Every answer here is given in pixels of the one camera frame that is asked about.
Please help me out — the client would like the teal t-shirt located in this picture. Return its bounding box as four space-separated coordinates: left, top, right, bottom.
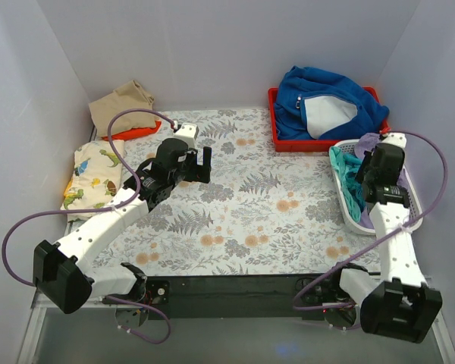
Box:
329 146 366 223

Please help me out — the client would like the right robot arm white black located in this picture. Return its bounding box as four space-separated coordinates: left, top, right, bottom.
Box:
328 142 443 343

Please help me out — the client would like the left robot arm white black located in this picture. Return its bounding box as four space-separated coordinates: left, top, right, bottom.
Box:
33 138 212 314

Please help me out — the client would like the purple t-shirt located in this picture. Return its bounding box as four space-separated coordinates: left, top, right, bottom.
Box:
353 133 411 232

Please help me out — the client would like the white plastic laundry basket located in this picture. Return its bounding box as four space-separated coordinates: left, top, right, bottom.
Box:
329 139 422 235

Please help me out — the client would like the orange folded t-shirt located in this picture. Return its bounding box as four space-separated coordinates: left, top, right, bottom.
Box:
111 120 161 140

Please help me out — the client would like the dinosaur print folded t-shirt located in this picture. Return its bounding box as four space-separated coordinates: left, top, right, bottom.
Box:
61 140 123 210

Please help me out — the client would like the red plastic tray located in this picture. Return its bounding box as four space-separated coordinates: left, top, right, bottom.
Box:
268 86 394 153

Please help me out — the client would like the beige folded t-shirt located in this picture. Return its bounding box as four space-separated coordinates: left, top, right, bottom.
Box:
89 80 156 137

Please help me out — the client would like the blue fleece jacket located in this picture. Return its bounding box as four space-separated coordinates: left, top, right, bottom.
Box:
273 65 391 141

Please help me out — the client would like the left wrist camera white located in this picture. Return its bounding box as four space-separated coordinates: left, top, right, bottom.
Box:
173 123 199 148

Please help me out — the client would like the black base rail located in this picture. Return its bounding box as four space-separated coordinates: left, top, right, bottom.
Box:
143 274 350 320

